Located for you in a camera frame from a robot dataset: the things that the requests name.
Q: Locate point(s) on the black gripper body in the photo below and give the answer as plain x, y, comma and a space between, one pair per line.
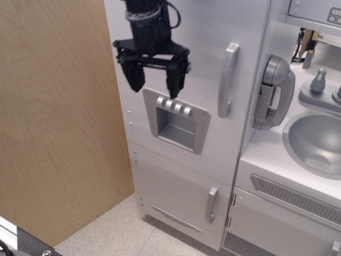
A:
152, 46

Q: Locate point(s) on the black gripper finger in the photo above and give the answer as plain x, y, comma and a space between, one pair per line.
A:
175, 80
134, 74

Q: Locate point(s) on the white fridge door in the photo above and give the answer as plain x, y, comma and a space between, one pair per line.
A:
207, 29

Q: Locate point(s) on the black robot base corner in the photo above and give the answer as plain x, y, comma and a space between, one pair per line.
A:
22, 241

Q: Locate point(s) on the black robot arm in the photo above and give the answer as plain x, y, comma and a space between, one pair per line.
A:
146, 10

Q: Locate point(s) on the grey toy telephone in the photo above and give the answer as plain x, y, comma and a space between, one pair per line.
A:
276, 94

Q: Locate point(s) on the white toy kitchen cabinet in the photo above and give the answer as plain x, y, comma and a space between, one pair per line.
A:
262, 152

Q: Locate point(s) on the plywood board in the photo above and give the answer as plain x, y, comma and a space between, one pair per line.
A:
64, 156

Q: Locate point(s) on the white lower freezer door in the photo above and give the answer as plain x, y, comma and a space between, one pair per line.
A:
177, 195

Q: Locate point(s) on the grey toy faucet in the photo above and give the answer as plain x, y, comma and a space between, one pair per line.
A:
318, 93

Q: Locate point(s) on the grey toy microwave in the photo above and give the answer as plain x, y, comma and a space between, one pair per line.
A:
312, 13

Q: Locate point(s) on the grey toy sink basin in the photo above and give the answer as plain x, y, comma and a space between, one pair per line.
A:
312, 139

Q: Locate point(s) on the white oven door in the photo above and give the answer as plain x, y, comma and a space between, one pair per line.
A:
261, 227

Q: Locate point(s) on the grey vent panel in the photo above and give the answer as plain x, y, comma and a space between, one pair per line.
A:
296, 199

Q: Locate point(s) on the grey fridge door handle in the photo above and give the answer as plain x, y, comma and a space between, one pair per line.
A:
226, 80

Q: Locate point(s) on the grey freezer door handle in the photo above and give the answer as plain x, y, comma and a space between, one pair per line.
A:
209, 214

